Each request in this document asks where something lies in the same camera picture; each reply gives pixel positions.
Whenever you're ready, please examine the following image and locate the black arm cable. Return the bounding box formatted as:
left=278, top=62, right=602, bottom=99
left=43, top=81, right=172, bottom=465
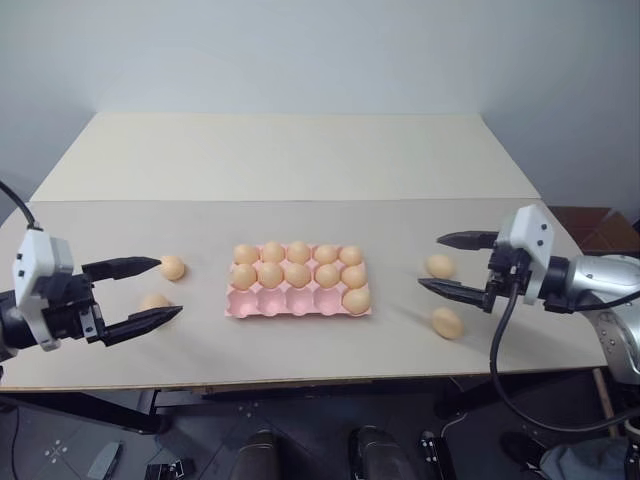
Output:
left=0, top=179, right=44, bottom=234
left=488, top=283, right=640, bottom=433

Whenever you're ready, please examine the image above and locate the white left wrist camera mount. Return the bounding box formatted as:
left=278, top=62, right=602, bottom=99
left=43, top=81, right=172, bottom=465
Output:
left=12, top=228, right=76, bottom=352

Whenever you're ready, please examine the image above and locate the wooden stick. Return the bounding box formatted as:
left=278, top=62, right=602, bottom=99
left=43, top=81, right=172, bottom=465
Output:
left=593, top=368, right=618, bottom=439

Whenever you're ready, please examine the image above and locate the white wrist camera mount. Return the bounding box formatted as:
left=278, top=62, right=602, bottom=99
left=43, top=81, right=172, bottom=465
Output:
left=494, top=203, right=559, bottom=306
left=12, top=228, right=76, bottom=352

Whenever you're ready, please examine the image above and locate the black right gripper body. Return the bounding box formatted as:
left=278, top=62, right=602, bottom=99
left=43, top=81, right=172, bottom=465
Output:
left=481, top=244, right=533, bottom=314

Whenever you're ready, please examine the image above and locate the dark rounded shape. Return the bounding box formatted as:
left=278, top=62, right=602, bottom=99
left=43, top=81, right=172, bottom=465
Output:
left=348, top=424, right=402, bottom=480
left=231, top=428, right=279, bottom=480

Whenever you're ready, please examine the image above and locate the grey wedge block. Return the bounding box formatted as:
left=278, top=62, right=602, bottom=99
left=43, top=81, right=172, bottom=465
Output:
left=88, top=441, right=124, bottom=479

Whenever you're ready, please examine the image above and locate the black box with white dots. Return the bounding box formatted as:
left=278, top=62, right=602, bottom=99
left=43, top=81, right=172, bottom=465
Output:
left=418, top=429, right=454, bottom=480

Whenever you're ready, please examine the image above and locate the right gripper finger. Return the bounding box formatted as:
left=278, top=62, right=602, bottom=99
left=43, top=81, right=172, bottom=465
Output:
left=416, top=277, right=490, bottom=312
left=436, top=229, right=501, bottom=252

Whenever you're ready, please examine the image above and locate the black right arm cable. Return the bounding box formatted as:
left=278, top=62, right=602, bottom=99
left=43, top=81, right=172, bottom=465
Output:
left=488, top=283, right=640, bottom=433

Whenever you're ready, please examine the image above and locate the grey cloth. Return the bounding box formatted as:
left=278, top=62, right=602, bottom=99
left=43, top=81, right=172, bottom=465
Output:
left=541, top=441, right=629, bottom=480

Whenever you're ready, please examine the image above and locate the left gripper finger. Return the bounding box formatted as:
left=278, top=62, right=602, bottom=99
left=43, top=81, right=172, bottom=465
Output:
left=101, top=305, right=184, bottom=348
left=81, top=254, right=164, bottom=284

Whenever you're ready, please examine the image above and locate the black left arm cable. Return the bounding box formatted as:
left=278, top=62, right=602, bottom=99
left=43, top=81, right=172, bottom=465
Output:
left=0, top=179, right=44, bottom=234

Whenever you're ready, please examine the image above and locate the black shoe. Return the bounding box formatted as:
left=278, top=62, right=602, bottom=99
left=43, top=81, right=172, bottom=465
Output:
left=499, top=431, right=546, bottom=474

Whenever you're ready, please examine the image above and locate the black metal table frame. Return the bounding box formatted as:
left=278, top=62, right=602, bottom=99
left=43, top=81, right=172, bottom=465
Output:
left=0, top=372, right=609, bottom=436

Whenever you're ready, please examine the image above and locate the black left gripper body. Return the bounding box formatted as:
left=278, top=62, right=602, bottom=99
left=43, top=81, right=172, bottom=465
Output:
left=41, top=271, right=109, bottom=346

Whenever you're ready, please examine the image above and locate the black device with white marks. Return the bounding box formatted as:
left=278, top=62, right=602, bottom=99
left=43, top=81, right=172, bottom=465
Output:
left=145, top=461, right=197, bottom=480

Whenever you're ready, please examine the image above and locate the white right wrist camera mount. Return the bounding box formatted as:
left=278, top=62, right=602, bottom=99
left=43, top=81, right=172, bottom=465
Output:
left=494, top=203, right=559, bottom=306

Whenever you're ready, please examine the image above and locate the pink egg tray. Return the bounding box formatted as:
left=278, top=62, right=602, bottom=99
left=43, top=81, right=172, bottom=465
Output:
left=222, top=242, right=374, bottom=321

